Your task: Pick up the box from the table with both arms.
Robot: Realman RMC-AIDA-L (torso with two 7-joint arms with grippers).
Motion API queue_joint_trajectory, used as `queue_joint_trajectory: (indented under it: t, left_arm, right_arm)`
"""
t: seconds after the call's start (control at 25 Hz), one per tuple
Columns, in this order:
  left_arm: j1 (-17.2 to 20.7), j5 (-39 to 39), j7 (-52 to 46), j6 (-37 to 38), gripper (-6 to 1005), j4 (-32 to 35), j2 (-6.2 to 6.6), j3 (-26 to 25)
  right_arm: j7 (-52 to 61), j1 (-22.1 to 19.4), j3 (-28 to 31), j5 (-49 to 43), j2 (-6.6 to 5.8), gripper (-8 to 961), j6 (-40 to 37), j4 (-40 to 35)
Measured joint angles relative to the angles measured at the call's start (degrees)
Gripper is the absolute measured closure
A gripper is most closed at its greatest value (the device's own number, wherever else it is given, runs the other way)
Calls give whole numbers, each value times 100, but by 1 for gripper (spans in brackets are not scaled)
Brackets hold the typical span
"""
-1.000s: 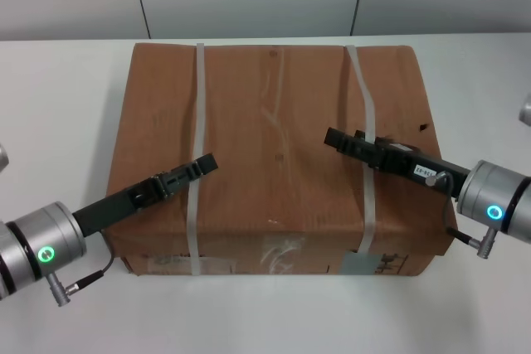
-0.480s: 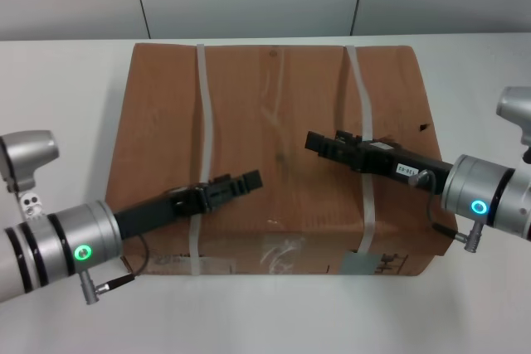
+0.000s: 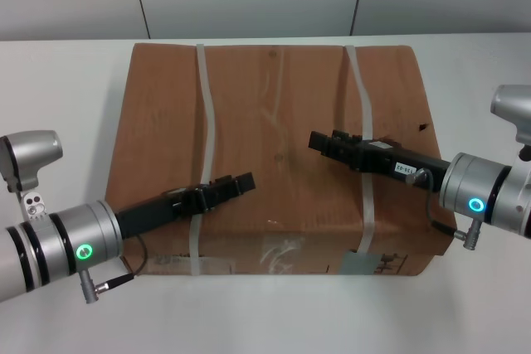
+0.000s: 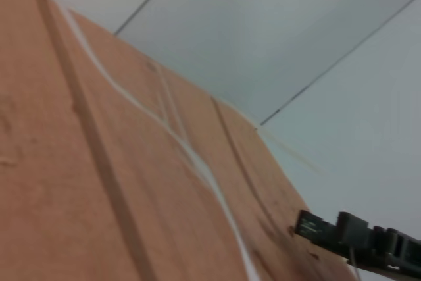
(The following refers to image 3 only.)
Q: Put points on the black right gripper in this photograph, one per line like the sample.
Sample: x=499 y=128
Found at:
x=394 y=161

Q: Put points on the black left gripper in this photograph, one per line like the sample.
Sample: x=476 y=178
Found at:
x=162 y=209

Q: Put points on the brown cardboard box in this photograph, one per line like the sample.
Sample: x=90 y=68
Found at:
x=290 y=113

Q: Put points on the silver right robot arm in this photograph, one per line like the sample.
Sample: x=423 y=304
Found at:
x=493 y=192

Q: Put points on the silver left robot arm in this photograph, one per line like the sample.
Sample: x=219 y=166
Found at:
x=45 y=246

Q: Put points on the grey tape patch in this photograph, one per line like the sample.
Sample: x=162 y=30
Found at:
x=357 y=263

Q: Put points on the silver right wrist camera unit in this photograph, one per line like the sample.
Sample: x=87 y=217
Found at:
x=512 y=109

